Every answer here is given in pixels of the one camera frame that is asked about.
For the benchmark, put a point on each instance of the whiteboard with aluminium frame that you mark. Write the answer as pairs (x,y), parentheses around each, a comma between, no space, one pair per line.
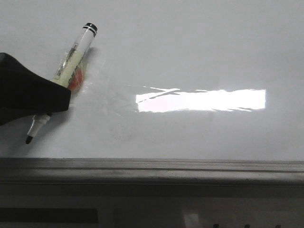
(175,92)

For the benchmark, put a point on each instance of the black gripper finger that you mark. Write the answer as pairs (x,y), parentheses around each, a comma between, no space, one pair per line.
(24,93)

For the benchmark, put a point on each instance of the white marker with black tip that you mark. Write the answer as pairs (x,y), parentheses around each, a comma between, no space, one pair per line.
(68,74)

